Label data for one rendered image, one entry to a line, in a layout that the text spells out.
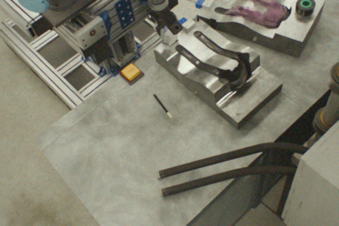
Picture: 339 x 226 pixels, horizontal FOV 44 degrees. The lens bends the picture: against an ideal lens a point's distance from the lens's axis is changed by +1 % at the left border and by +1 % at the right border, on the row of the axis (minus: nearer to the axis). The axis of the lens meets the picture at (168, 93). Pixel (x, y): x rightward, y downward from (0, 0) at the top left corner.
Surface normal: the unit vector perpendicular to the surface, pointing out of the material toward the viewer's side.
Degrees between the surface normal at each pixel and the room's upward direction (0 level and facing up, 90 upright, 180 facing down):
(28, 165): 0
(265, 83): 0
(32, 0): 97
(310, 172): 90
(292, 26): 0
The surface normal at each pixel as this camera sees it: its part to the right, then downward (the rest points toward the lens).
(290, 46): -0.51, 0.75
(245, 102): -0.11, -0.55
